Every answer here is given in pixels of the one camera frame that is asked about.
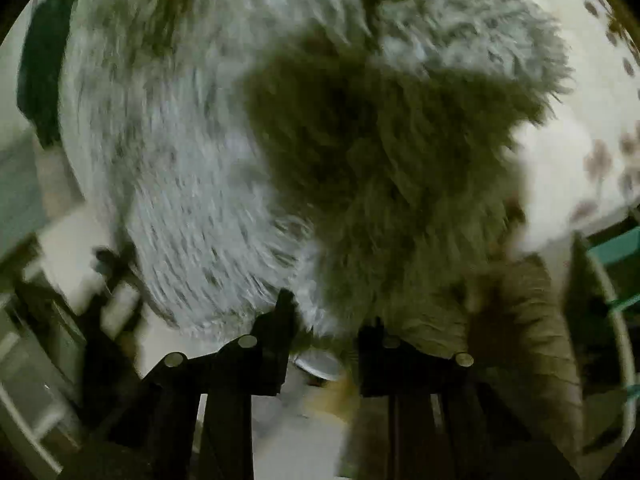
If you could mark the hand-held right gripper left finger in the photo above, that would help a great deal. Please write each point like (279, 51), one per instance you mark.
(250, 365)

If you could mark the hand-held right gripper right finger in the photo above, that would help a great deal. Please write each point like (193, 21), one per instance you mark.
(395, 365)

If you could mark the floral blanket with checked border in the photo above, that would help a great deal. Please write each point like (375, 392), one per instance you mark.
(565, 110)

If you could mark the teal storage rack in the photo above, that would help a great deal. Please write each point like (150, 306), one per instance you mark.
(617, 255)

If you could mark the grey round object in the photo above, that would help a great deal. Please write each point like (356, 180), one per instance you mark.
(320, 364)

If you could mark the grey fluffy pants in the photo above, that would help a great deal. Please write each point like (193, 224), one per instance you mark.
(200, 160)

